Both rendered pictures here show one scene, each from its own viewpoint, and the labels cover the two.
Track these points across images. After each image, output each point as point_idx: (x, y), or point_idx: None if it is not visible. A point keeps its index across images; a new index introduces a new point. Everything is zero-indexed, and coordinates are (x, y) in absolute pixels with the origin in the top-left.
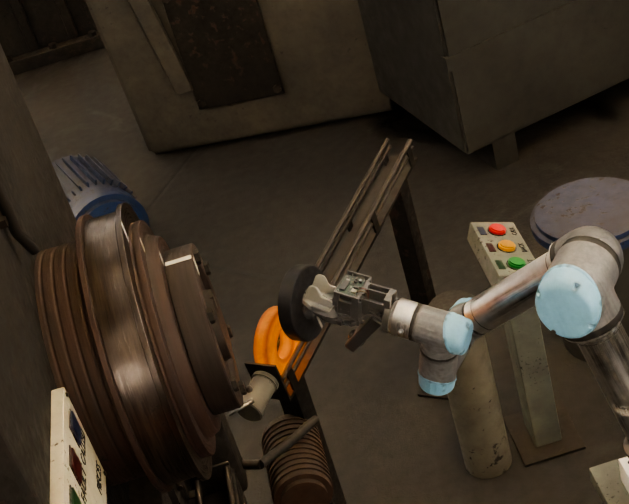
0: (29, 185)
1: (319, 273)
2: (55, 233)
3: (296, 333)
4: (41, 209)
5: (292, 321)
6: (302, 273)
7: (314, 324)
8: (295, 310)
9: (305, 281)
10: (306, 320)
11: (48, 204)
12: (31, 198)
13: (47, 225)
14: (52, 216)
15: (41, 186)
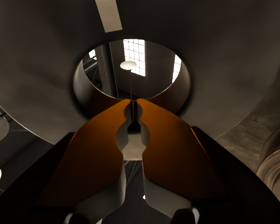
0: (245, 163)
1: (42, 132)
2: (249, 139)
3: None
4: (249, 154)
5: (255, 107)
6: (128, 158)
7: (158, 7)
8: (218, 122)
9: (126, 145)
10: (198, 68)
11: (230, 139)
12: (255, 166)
13: (255, 150)
14: (235, 137)
15: (225, 144)
